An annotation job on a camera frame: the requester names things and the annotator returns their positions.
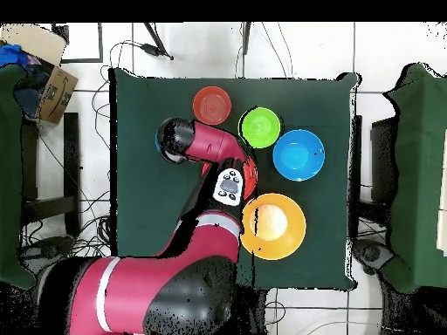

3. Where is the wide orange-red shallow bowl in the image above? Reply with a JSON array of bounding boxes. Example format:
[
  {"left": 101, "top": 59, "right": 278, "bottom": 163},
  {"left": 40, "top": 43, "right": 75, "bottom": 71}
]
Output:
[{"left": 201, "top": 154, "right": 259, "bottom": 202}]

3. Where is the green plastic bowl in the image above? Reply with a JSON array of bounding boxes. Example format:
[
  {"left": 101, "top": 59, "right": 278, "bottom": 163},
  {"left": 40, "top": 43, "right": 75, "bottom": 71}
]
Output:
[{"left": 237, "top": 106, "right": 283, "bottom": 150}]

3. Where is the large orange plastic bowl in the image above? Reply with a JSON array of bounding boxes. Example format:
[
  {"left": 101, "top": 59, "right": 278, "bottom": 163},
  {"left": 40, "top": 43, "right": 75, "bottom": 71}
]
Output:
[{"left": 239, "top": 193, "right": 307, "bottom": 261}]

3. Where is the large blue plastic bowl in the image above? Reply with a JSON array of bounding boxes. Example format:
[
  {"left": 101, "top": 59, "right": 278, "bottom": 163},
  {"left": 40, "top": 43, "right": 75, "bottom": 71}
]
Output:
[{"left": 272, "top": 129, "right": 327, "bottom": 182}]

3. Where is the small orange-red ringed bowl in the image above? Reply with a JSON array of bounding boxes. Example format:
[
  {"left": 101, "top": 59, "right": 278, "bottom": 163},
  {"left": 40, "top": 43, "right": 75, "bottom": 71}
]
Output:
[{"left": 192, "top": 85, "right": 232, "bottom": 126}]

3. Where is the dark green table cloth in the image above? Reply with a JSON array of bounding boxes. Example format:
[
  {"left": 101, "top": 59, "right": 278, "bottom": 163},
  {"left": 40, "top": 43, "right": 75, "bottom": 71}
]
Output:
[{"left": 109, "top": 67, "right": 361, "bottom": 291}]

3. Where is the black tripod leg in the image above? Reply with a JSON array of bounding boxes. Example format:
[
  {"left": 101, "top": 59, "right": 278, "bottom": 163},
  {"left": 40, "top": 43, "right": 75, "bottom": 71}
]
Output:
[
  {"left": 142, "top": 22, "right": 175, "bottom": 61},
  {"left": 241, "top": 22, "right": 252, "bottom": 56}
]

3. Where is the black box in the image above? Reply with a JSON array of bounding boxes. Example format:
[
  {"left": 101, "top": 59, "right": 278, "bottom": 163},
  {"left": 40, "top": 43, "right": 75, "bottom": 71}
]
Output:
[{"left": 369, "top": 116, "right": 399, "bottom": 203}]

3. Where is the black rounded floor base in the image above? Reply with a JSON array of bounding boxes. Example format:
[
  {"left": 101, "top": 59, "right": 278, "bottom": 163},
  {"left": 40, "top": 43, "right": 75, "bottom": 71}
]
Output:
[
  {"left": 352, "top": 238, "right": 395, "bottom": 277},
  {"left": 20, "top": 235, "right": 74, "bottom": 268}
]

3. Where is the brown cardboard box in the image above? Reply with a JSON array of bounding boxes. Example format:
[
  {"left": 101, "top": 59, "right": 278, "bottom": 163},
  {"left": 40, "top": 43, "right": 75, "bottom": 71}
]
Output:
[{"left": 0, "top": 23, "right": 79, "bottom": 125}]

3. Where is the green cloth covered table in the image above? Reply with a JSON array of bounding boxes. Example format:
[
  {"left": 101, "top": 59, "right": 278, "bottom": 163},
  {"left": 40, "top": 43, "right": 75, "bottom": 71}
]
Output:
[
  {"left": 0, "top": 64, "right": 38, "bottom": 289},
  {"left": 383, "top": 62, "right": 447, "bottom": 294}
]

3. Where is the blue cloth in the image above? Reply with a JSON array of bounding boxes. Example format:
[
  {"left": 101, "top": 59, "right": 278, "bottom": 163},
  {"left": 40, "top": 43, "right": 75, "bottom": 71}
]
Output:
[{"left": 0, "top": 44, "right": 29, "bottom": 68}]

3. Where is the tangle of black cables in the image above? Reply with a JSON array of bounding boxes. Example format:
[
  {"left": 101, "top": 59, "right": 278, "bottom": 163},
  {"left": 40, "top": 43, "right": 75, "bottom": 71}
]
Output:
[{"left": 20, "top": 188, "right": 116, "bottom": 259}]

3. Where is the black chair frame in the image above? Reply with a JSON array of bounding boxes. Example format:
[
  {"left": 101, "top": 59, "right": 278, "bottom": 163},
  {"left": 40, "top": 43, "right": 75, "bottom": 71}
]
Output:
[{"left": 20, "top": 112, "right": 81, "bottom": 238}]

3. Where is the black metal frame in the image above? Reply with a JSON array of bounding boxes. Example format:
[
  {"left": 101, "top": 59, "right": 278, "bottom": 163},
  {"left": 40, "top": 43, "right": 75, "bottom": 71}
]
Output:
[{"left": 52, "top": 22, "right": 104, "bottom": 65}]

